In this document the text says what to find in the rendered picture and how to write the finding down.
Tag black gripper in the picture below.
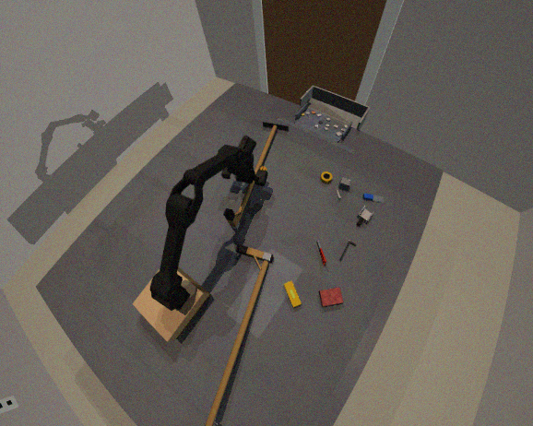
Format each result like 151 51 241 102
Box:
222 163 268 186

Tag red flat block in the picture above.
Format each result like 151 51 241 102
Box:
319 288 343 307

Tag yellow ring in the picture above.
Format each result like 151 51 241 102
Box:
320 172 333 183

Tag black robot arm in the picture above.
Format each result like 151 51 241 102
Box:
150 136 256 311

